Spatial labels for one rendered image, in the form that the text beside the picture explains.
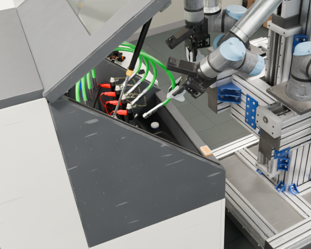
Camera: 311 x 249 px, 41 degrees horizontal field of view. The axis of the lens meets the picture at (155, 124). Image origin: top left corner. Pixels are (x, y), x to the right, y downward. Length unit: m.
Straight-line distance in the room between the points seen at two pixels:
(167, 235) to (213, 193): 0.26
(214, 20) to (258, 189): 1.07
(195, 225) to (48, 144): 0.78
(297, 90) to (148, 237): 0.88
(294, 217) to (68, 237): 1.38
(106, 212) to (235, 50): 0.72
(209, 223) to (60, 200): 0.68
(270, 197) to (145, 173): 1.26
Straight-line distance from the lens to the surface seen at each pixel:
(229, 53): 1.37
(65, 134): 1.28
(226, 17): 2.16
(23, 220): 1.47
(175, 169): 1.52
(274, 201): 2.57
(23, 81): 1.24
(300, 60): 1.82
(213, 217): 1.81
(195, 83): 1.49
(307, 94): 1.88
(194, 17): 1.61
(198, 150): 1.74
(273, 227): 2.44
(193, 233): 1.82
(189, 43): 1.67
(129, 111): 1.71
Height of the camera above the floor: 2.08
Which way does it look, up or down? 37 degrees down
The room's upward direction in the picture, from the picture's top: 6 degrees counter-clockwise
